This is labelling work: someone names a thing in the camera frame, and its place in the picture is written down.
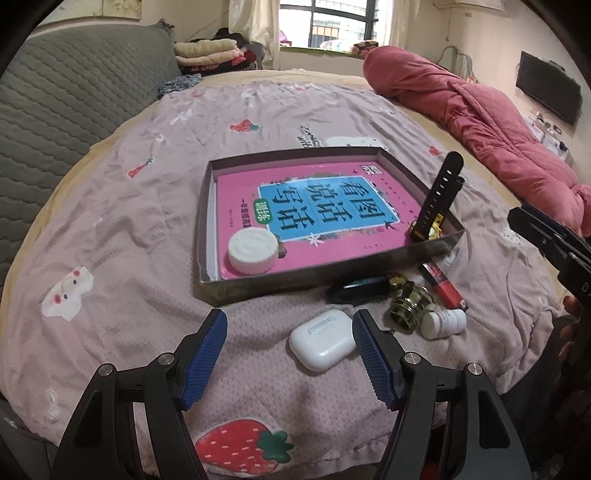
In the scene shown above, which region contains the black and yellow wristwatch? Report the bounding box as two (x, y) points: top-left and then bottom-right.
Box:
(409, 151), (466, 241)

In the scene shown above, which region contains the white round jar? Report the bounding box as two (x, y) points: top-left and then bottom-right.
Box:
(227, 229), (280, 276)

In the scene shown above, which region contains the white pill bottle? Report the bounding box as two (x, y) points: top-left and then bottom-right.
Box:
(419, 308), (467, 341)

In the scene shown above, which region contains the window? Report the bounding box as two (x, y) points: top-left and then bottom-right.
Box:
(279, 0), (379, 49)

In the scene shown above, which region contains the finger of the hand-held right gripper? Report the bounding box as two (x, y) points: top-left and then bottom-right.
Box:
(507, 209), (578, 276)
(523, 203), (591, 261)

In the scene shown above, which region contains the white earbuds case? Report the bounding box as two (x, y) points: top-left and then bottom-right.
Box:
(289, 310), (358, 372)

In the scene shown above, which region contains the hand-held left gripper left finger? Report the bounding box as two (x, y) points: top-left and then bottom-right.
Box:
(48, 308), (228, 480)

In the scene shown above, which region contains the pink book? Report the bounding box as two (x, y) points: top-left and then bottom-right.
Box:
(216, 161), (419, 280)

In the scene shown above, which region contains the red lighter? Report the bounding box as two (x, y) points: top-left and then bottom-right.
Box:
(418, 261), (468, 311)

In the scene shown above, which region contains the wall cable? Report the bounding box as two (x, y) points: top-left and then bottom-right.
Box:
(436, 45), (476, 85)

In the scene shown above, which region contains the dark clothes pile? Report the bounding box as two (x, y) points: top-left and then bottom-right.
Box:
(180, 28), (265, 75)

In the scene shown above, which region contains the olive metal round jar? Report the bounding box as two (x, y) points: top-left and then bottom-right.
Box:
(389, 281), (435, 334)

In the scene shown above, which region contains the cream curtain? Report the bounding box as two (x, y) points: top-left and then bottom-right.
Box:
(228, 0), (281, 70)
(376, 0), (419, 49)

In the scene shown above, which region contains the blue patterned cloth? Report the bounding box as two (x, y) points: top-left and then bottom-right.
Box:
(157, 74), (205, 100)

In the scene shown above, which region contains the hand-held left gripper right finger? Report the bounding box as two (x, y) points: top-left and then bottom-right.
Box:
(352, 308), (536, 480)

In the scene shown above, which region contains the pink quilted duvet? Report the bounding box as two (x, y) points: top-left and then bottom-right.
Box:
(362, 45), (591, 241)

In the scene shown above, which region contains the cream folded blanket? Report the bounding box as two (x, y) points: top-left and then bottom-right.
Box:
(174, 39), (239, 59)

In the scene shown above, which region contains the person's right hand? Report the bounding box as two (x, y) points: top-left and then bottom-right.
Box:
(558, 295), (591, 363)

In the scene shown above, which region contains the black television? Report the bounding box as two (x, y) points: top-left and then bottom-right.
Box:
(516, 51), (583, 126)

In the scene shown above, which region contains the shallow cardboard box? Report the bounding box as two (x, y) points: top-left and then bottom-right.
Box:
(193, 145), (465, 306)

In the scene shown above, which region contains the cluttered wall shelf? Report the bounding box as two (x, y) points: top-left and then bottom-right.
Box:
(529, 108), (576, 163)

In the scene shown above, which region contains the pink strawberry print bed sheet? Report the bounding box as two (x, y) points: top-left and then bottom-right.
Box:
(0, 69), (573, 476)

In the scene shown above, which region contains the grey quilted headboard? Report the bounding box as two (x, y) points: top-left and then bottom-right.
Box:
(0, 21), (181, 296)

